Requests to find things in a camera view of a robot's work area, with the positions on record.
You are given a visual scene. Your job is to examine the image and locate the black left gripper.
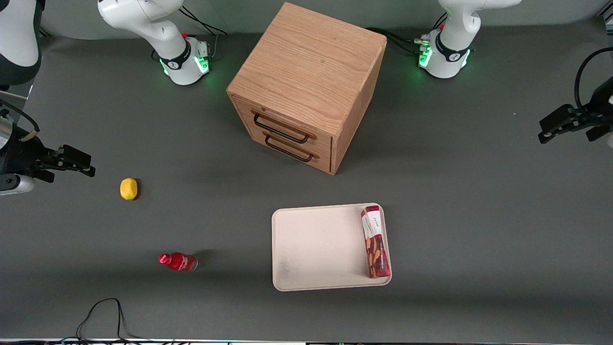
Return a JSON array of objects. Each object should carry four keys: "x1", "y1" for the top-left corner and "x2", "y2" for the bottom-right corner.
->
[{"x1": 538, "y1": 77, "x2": 613, "y2": 144}]

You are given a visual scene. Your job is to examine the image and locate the red cookie box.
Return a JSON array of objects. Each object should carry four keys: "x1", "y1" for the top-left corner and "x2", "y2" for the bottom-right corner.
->
[{"x1": 361, "y1": 205, "x2": 392, "y2": 279}]

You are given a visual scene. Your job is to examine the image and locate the beige plastic tray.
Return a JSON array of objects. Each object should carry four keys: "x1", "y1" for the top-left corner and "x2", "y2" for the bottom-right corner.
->
[{"x1": 272, "y1": 203, "x2": 392, "y2": 292}]

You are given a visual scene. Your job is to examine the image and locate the thin black looped cable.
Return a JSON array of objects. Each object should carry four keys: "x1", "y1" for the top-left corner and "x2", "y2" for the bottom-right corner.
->
[{"x1": 76, "y1": 298, "x2": 144, "y2": 342}]

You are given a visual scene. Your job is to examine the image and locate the wooden drawer cabinet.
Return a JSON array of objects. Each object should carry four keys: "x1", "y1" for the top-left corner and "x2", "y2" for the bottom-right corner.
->
[{"x1": 226, "y1": 2, "x2": 387, "y2": 176}]

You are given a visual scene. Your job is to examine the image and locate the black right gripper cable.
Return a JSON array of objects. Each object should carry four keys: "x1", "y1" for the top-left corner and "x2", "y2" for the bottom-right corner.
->
[{"x1": 0, "y1": 101, "x2": 40, "y2": 142}]

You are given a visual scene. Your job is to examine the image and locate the black metal drawer handle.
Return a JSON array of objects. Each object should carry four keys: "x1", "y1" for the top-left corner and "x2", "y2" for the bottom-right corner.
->
[
  {"x1": 264, "y1": 133, "x2": 314, "y2": 162},
  {"x1": 253, "y1": 113, "x2": 311, "y2": 144}
]

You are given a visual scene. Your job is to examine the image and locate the wooden drawer front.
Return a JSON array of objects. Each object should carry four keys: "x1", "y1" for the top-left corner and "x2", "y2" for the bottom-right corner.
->
[
  {"x1": 234, "y1": 111, "x2": 333, "y2": 174},
  {"x1": 230, "y1": 93, "x2": 333, "y2": 155}
]

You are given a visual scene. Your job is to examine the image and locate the red cola bottle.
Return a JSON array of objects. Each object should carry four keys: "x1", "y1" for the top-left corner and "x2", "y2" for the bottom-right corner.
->
[{"x1": 159, "y1": 252, "x2": 198, "y2": 272}]

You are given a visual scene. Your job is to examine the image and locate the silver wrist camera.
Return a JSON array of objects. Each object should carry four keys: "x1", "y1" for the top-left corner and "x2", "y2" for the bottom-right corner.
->
[{"x1": 0, "y1": 174, "x2": 36, "y2": 196}]

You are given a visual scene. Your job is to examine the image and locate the black left arm base cables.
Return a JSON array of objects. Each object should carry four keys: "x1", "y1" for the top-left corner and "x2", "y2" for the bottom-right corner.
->
[{"x1": 366, "y1": 27, "x2": 431, "y2": 54}]

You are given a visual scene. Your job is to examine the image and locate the black arm base cables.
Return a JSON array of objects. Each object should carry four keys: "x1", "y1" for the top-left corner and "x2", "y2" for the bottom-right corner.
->
[
  {"x1": 366, "y1": 27, "x2": 431, "y2": 54},
  {"x1": 178, "y1": 5, "x2": 228, "y2": 58}
]

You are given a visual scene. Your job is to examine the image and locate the black right arm base cables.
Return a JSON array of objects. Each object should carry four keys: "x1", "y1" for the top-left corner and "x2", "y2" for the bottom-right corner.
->
[{"x1": 178, "y1": 5, "x2": 228, "y2": 58}]

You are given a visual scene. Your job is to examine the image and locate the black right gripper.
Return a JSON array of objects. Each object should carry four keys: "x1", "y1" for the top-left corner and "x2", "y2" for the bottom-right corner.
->
[{"x1": 0, "y1": 127, "x2": 96, "y2": 183}]

